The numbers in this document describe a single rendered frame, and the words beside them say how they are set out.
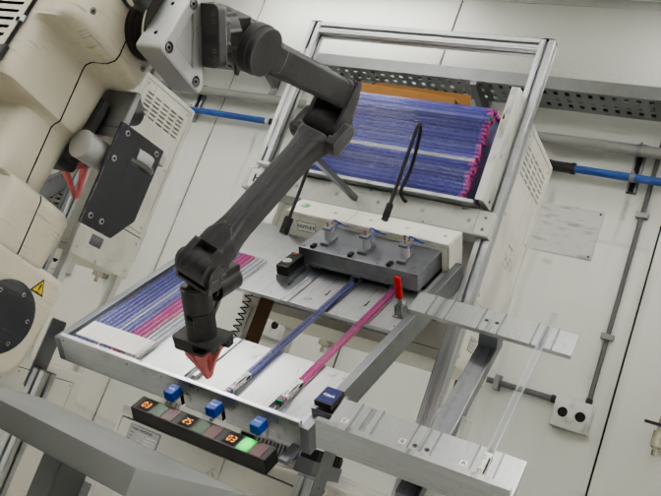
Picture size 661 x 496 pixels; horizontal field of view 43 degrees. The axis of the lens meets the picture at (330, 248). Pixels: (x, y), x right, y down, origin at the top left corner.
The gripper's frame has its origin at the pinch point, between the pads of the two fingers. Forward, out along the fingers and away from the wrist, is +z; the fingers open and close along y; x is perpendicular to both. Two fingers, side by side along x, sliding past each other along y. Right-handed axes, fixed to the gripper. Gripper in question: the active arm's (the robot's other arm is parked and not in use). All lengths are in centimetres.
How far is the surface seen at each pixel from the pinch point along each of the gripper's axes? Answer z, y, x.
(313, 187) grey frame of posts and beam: -2, 29, -82
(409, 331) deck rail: 9.9, -20.3, -44.6
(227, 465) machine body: 40.3, 13.5, -15.2
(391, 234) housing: 1, -2, -70
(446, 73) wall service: 11, 66, -246
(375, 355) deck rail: 7.6, -20.0, -29.6
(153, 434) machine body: 40, 37, -15
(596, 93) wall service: 13, -3, -245
